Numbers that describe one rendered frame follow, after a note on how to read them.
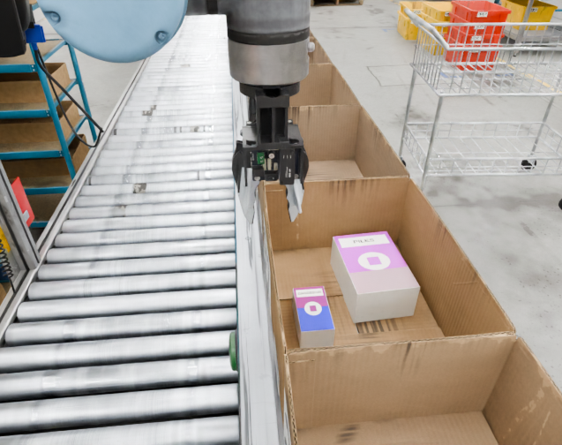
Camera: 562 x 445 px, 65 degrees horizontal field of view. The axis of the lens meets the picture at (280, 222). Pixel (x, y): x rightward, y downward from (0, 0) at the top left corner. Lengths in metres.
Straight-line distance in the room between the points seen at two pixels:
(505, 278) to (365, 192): 1.63
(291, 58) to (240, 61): 0.05
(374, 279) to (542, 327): 1.55
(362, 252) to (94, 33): 0.62
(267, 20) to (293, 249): 0.56
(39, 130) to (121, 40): 2.15
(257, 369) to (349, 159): 0.75
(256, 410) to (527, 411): 0.35
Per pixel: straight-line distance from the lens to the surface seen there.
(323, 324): 0.72
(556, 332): 2.27
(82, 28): 0.34
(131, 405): 0.89
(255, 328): 0.77
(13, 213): 1.17
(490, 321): 0.67
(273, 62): 0.48
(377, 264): 0.80
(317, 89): 1.60
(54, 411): 0.94
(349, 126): 1.24
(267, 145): 0.51
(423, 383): 0.64
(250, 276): 0.86
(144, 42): 0.33
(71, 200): 1.49
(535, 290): 2.44
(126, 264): 1.17
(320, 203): 0.87
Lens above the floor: 1.47
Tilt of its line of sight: 35 degrees down
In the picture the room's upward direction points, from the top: straight up
